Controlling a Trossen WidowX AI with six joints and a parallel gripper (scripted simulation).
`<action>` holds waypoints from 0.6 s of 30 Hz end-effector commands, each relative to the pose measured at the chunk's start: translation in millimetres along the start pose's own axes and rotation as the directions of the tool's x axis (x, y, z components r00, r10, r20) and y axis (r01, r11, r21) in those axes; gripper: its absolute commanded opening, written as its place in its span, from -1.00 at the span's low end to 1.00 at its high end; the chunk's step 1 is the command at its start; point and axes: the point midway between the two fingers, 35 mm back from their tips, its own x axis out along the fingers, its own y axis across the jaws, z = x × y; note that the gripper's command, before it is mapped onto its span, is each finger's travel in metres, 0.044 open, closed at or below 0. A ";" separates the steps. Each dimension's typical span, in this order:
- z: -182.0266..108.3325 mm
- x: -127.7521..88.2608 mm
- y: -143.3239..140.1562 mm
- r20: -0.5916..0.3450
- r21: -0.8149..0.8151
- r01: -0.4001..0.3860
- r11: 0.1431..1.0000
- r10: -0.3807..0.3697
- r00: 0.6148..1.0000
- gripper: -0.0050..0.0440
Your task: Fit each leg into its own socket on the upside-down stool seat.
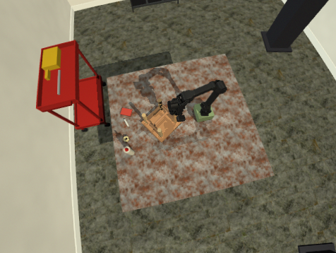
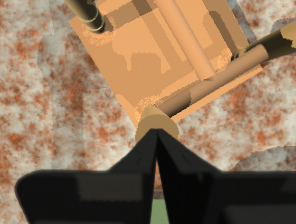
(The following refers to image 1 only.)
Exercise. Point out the red flat block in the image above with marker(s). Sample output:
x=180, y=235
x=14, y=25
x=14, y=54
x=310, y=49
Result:
x=126, y=112

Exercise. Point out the beige cylinder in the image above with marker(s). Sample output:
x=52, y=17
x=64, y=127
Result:
x=129, y=150

